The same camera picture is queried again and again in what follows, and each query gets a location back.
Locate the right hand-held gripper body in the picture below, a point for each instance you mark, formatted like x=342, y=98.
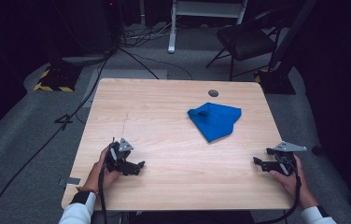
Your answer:
x=285, y=163

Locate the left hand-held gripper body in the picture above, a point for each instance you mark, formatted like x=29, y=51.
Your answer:
x=119, y=155

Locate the blue cloth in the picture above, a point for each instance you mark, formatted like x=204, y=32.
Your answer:
x=215, y=123

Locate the person's right hand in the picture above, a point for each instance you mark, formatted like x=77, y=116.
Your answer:
x=293, y=185

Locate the person's left hand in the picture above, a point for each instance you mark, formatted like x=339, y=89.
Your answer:
x=97, y=177

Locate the small dark floor object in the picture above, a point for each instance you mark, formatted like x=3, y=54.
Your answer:
x=317, y=150

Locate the grey tape piece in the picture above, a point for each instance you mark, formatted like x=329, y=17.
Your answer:
x=71, y=181

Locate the black yellow striped stand base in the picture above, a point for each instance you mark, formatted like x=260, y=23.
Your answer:
x=57, y=79
x=274, y=82

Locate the grey round table grommet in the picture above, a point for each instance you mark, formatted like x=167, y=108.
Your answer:
x=213, y=93

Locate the black folding chair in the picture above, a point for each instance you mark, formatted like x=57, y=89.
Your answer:
x=246, y=42

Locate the black slanted stand pole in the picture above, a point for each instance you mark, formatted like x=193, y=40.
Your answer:
x=292, y=34

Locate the black equipment tower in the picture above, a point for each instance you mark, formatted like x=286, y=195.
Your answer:
x=97, y=25

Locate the white desk frame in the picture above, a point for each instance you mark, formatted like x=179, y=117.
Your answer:
x=206, y=11

